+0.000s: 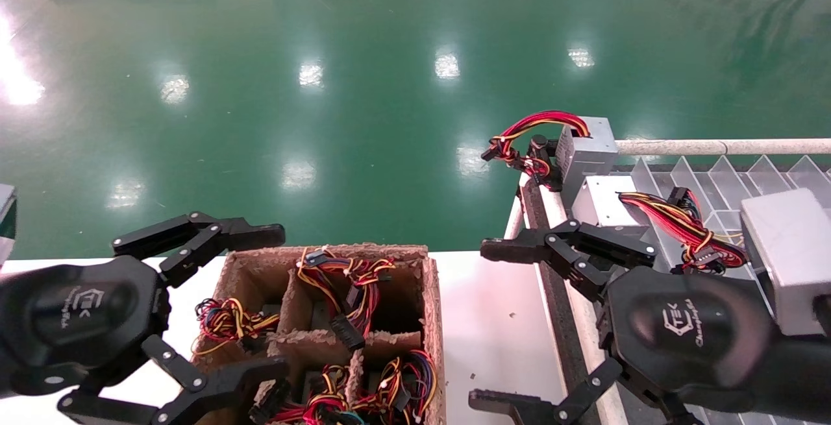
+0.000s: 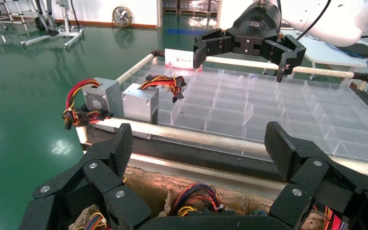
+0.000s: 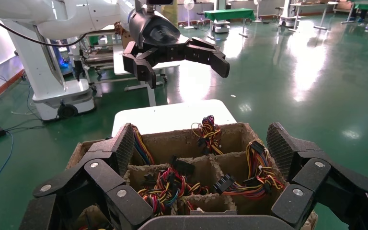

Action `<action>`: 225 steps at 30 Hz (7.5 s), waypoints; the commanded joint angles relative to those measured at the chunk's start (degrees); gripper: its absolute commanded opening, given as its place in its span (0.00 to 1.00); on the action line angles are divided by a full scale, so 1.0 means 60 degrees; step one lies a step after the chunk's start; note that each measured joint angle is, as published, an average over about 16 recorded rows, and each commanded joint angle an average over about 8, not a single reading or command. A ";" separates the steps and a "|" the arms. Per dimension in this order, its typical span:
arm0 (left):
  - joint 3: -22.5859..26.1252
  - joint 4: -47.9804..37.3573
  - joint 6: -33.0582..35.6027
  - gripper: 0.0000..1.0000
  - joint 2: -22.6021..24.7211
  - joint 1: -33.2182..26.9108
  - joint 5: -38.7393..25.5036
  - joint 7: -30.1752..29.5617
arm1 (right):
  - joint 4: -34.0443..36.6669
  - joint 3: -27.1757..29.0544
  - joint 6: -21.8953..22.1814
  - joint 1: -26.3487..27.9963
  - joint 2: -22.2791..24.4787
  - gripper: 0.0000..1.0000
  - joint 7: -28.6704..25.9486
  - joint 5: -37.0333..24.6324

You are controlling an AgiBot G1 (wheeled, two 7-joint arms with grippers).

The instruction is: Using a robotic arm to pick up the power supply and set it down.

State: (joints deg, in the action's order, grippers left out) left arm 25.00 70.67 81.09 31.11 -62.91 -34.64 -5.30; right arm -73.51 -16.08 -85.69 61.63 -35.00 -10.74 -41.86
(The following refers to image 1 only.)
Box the white horizontal rail pipe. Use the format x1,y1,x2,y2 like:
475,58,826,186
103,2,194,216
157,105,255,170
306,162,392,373
614,138,831,156

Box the black edge strip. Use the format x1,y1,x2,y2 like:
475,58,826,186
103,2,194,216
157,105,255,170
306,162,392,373
521,178,601,425

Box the transparent divider tray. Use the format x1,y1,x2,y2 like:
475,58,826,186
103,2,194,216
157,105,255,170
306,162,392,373
626,154,831,425

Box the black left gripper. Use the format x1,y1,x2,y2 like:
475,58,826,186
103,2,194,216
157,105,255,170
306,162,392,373
0,212,291,425

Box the power supply with purple cables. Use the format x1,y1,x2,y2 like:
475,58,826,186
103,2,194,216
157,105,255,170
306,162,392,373
354,349,439,425

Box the power supply with long cables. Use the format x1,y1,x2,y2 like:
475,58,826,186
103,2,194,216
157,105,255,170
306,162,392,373
295,247,397,352

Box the brown cardboard divider box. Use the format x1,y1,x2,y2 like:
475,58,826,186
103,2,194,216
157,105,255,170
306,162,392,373
192,243,447,425

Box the grey power supply with cables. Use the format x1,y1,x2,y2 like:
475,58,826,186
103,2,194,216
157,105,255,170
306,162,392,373
570,175,749,276

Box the short white pipe leg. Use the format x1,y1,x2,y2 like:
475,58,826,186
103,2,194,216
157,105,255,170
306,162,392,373
500,195,528,250

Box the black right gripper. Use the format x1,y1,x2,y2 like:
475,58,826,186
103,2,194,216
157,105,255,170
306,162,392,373
469,219,776,425

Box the white long edge pipe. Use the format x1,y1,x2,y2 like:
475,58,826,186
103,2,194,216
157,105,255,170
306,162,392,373
536,185,627,425

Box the wire bundle in box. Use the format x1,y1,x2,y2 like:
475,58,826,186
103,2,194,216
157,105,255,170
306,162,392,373
193,297,281,356

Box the grey power supply arched cables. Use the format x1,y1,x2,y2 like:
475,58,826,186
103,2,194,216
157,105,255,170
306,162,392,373
480,110,619,208

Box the power supply with red cables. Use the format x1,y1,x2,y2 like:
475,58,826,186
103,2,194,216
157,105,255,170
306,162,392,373
250,363,364,425

